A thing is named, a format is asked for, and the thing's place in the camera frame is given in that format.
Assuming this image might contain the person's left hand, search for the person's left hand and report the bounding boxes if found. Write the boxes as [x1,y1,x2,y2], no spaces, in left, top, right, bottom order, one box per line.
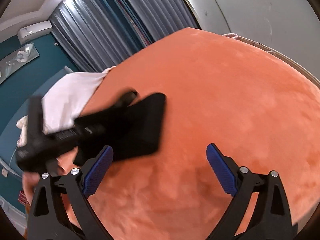
[22,172,41,205]

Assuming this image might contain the black pants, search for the black pants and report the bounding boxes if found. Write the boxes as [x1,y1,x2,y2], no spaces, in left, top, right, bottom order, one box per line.
[73,90,167,166]

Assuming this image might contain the white sheet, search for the white sheet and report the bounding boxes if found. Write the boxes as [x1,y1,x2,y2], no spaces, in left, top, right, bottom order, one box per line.
[42,67,114,134]

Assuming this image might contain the cream quilted comforter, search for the cream quilted comforter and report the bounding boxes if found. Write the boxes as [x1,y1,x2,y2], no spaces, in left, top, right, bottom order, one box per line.
[16,115,28,147]

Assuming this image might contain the orange velvet bed cover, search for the orange velvet bed cover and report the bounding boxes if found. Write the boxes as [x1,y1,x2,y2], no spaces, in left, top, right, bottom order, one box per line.
[83,28,319,239]

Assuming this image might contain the blue padded headboard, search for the blue padded headboard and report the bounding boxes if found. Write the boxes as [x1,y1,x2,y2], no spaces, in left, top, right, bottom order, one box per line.
[0,65,74,178]

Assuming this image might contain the white air conditioner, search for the white air conditioner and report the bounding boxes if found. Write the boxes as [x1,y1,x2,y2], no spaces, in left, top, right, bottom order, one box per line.
[17,21,52,45]

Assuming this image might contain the grey blue curtains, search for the grey blue curtains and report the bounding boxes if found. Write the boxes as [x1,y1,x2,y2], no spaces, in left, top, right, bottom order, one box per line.
[49,0,199,72]

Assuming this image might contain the silver wall art panel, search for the silver wall art panel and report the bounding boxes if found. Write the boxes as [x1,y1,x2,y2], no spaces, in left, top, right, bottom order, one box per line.
[0,42,39,84]

